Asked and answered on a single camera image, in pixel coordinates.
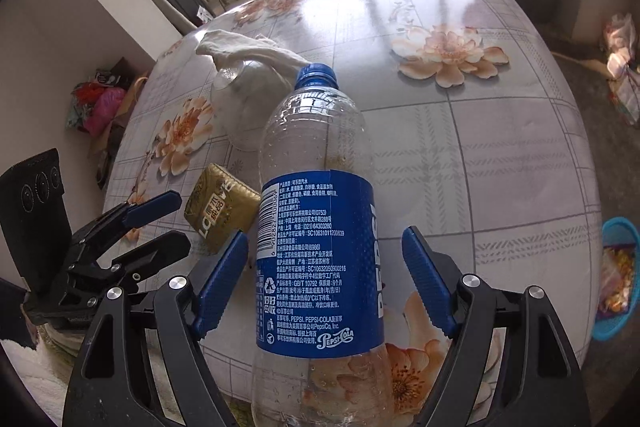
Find gold foil packet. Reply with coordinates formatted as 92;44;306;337
184;163;262;254

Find pink plastic bag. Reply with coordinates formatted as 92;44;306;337
82;88;126;135

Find crumpled colourful packets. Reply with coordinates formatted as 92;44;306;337
67;79;101;132

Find clear plastic bottle blue label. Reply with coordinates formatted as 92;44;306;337
250;63;396;427

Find clear plastic cup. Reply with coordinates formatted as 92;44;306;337
212;59;296;152

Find floral tablecloth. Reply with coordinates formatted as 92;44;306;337
102;0;603;427

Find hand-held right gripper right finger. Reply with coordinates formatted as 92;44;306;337
401;227;591;427

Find crumpled white plastic bag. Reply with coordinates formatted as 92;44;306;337
195;31;308;78

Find blue plastic basket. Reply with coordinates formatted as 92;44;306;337
590;217;640;342

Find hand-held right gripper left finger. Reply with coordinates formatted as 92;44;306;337
62;231;249;427

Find purple snack wrapper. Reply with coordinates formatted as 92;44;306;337
597;246;640;320

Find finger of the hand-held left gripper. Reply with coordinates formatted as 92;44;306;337
70;229;191;290
75;191;183;248

